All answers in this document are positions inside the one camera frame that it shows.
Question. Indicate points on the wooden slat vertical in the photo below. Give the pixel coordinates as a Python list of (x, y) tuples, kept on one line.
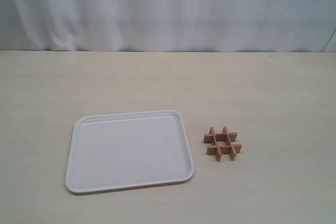
[(218, 153), (229, 139)]

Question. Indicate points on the white curtain backdrop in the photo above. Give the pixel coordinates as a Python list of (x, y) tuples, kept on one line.
[(168, 25)]

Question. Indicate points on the wooden slat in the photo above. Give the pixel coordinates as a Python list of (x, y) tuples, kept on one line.
[(211, 149)]

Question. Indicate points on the wooden slat horizontal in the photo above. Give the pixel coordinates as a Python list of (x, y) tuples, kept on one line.
[(220, 137)]

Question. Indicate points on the white plastic tray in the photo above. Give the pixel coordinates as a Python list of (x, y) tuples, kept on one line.
[(130, 150)]

